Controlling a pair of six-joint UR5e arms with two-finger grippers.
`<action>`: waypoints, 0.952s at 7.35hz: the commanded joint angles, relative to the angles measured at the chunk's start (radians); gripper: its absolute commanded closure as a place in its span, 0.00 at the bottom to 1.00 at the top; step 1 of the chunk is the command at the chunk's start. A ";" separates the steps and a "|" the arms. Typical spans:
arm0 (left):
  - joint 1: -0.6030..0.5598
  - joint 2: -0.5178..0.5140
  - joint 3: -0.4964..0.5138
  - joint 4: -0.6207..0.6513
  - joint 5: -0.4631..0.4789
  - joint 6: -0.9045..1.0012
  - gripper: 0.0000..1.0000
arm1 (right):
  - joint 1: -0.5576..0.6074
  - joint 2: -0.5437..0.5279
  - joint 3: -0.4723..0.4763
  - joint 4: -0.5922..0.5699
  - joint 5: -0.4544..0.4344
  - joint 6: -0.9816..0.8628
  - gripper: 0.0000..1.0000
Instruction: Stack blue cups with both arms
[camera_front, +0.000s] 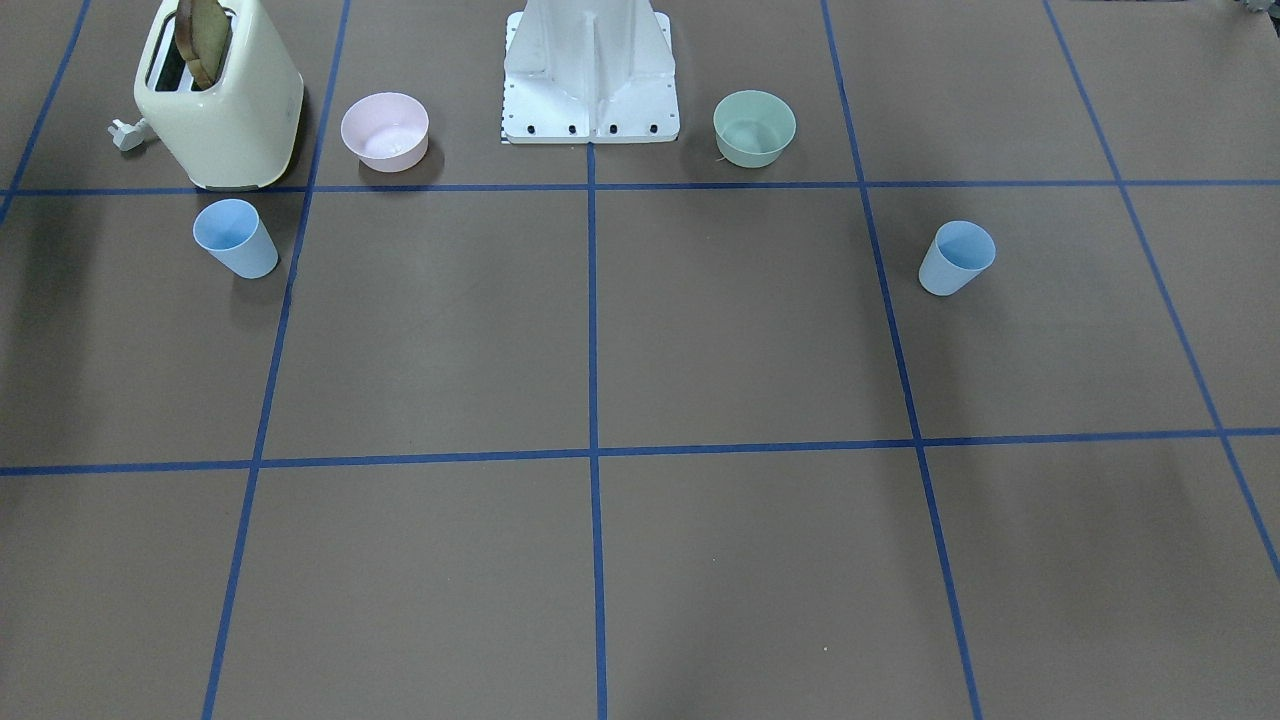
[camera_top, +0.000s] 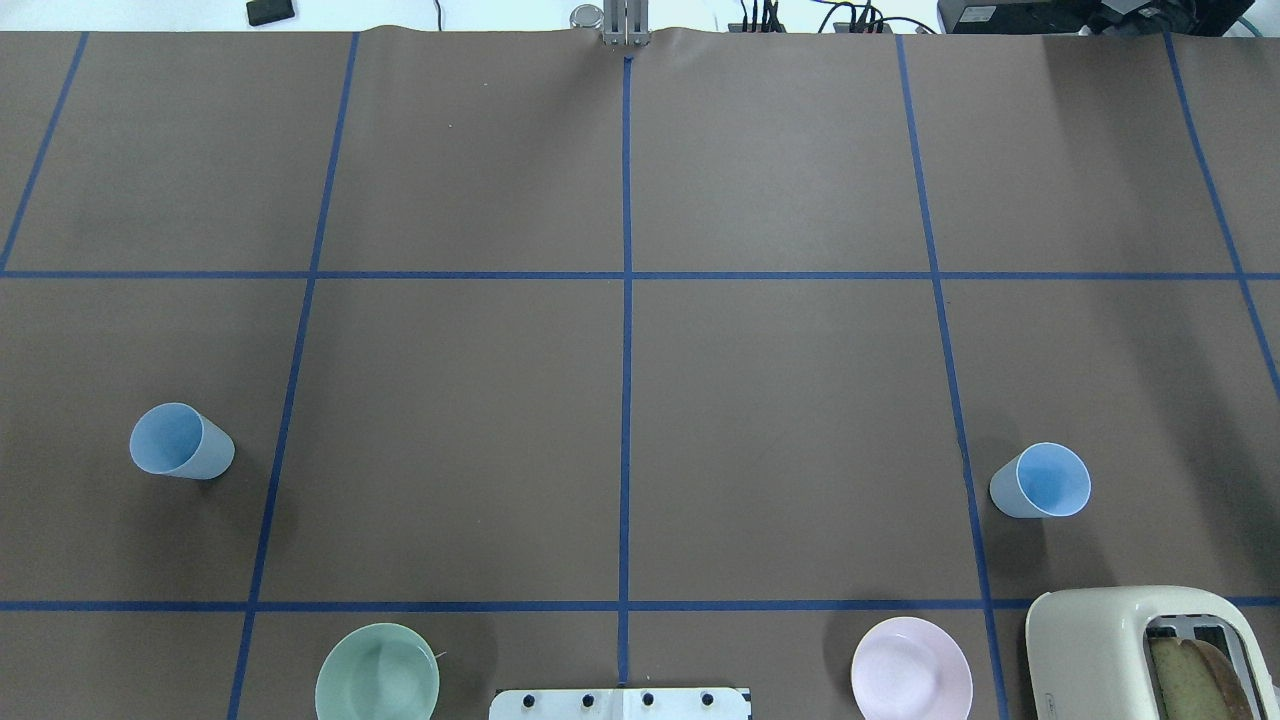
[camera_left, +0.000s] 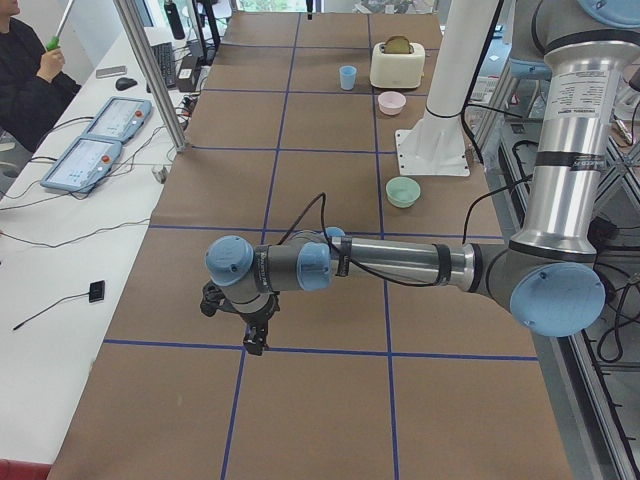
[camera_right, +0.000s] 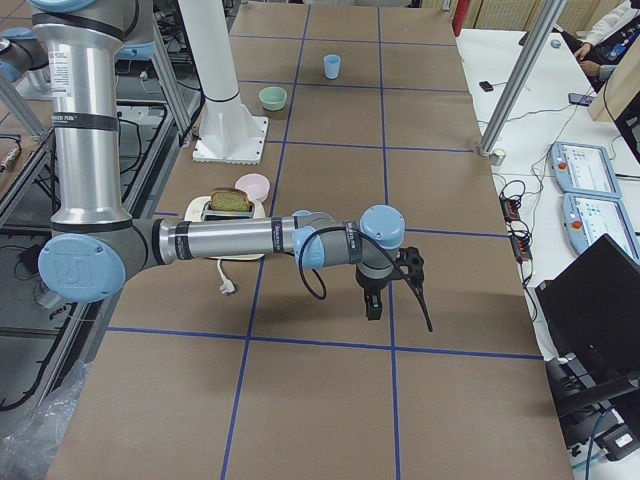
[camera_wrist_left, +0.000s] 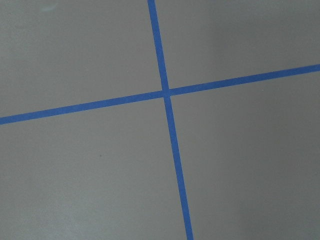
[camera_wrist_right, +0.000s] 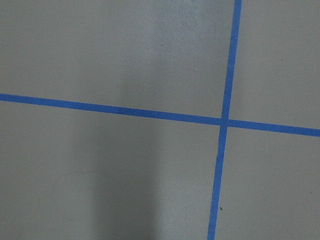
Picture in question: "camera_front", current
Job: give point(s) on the green plastic bowl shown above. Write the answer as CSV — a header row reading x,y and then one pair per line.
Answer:
x,y
753,128

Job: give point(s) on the light blue cup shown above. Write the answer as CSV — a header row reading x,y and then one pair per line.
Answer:
x,y
959,252
231,230

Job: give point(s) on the cream white toaster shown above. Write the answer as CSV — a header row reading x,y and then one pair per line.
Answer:
x,y
239,134

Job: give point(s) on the brown toast slice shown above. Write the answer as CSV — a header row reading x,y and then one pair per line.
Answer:
x,y
202,36

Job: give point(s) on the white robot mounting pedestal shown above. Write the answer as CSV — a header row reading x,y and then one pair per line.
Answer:
x,y
589,72

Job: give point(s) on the white toaster power plug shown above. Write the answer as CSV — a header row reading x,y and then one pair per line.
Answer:
x,y
129,136

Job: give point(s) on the pink plastic bowl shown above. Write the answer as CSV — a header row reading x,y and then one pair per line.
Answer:
x,y
388,132

